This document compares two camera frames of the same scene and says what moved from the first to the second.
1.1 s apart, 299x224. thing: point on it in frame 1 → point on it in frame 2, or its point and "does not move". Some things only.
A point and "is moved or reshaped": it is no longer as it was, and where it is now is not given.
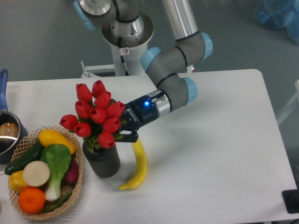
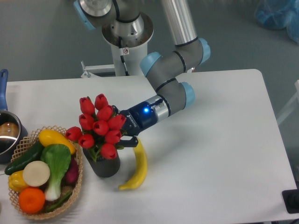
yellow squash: x=49 y=136 does not move
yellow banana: x=142 y=162 does not move
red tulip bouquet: x=97 y=120 is moved or reshaped
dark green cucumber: x=18 y=164 does not move
